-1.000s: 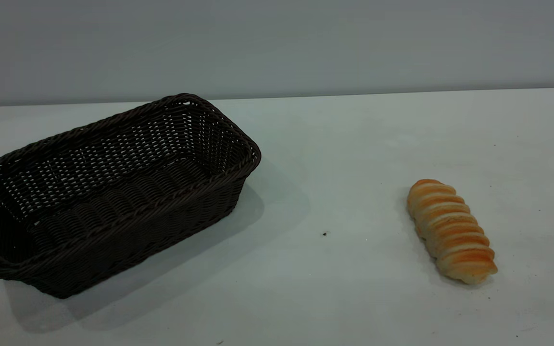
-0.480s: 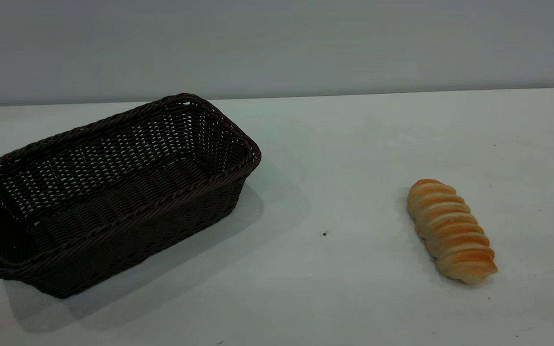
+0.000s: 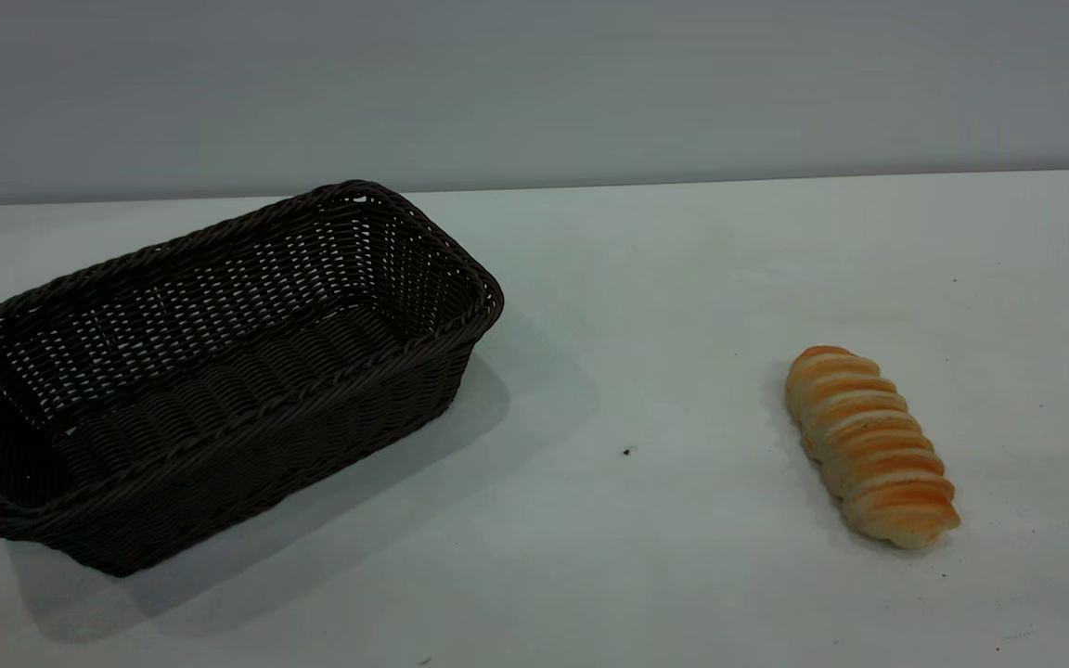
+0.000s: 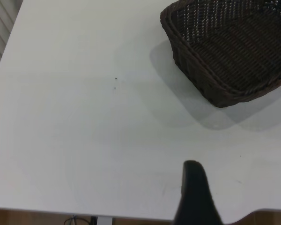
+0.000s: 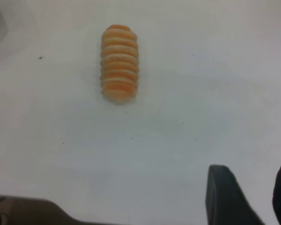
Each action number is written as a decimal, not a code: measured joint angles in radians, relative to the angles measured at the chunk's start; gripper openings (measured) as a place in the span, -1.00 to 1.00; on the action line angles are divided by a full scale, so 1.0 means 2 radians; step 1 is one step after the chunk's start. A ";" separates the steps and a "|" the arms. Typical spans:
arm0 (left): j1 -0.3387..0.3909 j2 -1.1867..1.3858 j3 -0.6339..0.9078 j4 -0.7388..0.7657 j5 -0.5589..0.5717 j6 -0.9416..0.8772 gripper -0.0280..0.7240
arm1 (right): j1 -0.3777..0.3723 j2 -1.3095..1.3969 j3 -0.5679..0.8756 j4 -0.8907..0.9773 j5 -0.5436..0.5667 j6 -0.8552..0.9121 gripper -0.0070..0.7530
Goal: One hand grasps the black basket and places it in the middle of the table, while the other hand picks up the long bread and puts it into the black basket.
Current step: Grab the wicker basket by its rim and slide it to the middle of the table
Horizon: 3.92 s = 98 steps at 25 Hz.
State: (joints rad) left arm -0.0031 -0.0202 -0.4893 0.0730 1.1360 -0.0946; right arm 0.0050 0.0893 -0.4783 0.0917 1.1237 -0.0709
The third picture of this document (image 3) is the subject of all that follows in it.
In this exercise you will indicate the black woven basket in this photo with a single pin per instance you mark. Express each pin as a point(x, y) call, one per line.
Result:
point(219, 390)

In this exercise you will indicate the ridged orange bread roll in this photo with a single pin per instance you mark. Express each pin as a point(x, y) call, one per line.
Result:
point(869, 445)

